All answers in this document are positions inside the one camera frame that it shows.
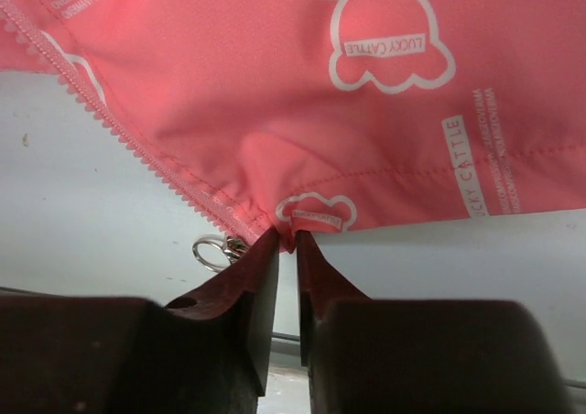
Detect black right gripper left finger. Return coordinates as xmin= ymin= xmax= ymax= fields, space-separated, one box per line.
xmin=1 ymin=230 xmax=279 ymax=413

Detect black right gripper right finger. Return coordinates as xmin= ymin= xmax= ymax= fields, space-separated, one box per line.
xmin=296 ymin=231 xmax=572 ymax=413

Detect metal zipper pull ring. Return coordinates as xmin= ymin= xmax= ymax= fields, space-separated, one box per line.
xmin=190 ymin=234 xmax=251 ymax=272

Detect pink bear print jacket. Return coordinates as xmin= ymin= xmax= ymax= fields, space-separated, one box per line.
xmin=1 ymin=0 xmax=585 ymax=249

